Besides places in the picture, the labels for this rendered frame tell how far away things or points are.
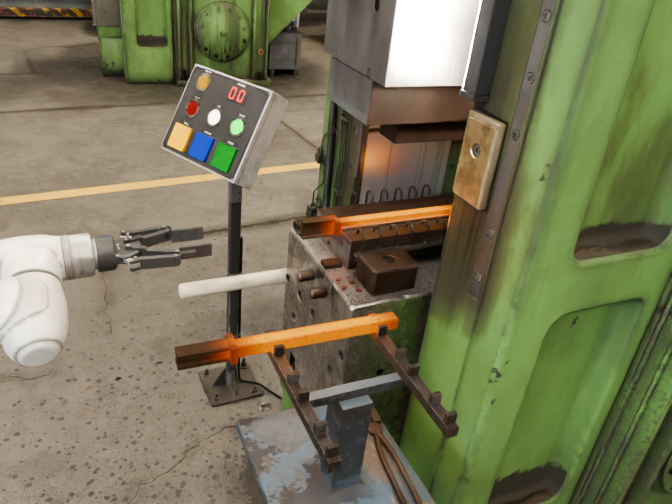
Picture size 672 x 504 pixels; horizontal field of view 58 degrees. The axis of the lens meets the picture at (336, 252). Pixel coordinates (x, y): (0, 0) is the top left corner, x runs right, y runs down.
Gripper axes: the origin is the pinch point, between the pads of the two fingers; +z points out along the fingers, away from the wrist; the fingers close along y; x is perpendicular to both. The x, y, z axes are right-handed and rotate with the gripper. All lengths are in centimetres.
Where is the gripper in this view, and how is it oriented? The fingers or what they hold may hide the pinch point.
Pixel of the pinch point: (194, 242)
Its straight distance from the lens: 135.7
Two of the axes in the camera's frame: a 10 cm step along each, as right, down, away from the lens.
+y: 4.2, 4.9, -7.7
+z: 9.0, -1.3, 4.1
